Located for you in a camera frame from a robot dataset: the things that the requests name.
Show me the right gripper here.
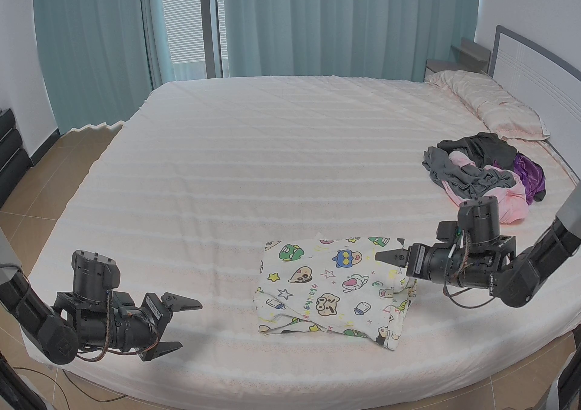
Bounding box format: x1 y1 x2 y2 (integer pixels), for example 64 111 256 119
374 242 460 285

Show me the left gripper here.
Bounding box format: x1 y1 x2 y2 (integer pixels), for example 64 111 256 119
111 292 203 362

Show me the white printed pyjama top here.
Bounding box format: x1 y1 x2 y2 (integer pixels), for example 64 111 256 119
253 232 417 351

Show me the pile of clothes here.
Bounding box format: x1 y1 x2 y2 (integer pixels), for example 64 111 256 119
422 132 547 224

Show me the bed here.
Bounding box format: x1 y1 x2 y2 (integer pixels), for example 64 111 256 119
20 25 581 410

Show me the pale pink pillow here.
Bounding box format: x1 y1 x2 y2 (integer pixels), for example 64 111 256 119
424 71 551 141

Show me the grey bedside table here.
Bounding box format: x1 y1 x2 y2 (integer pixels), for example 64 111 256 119
425 37 492 80

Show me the blue-green curtain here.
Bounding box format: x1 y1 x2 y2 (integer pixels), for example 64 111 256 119
34 0 156 133
222 0 482 81

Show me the window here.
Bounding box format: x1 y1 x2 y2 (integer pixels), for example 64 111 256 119
145 0 230 83

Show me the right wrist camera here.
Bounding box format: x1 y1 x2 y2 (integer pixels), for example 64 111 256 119
436 221 462 248

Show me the black cable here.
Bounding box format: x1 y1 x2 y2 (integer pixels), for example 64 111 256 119
442 283 499 308
14 366 129 402

